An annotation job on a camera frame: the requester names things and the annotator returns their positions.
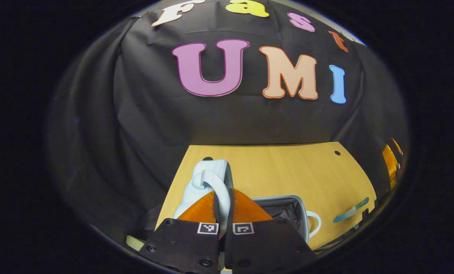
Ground light blue suitcase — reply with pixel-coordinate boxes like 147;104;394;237
173;159;322;244

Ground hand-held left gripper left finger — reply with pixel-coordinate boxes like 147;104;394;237
137;189;224;274

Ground pale green flat item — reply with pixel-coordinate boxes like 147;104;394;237
126;235;146;252

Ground slim teal tube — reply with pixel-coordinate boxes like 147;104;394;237
333;197;370;224

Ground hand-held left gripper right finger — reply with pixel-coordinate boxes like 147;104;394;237
224;188;317;272

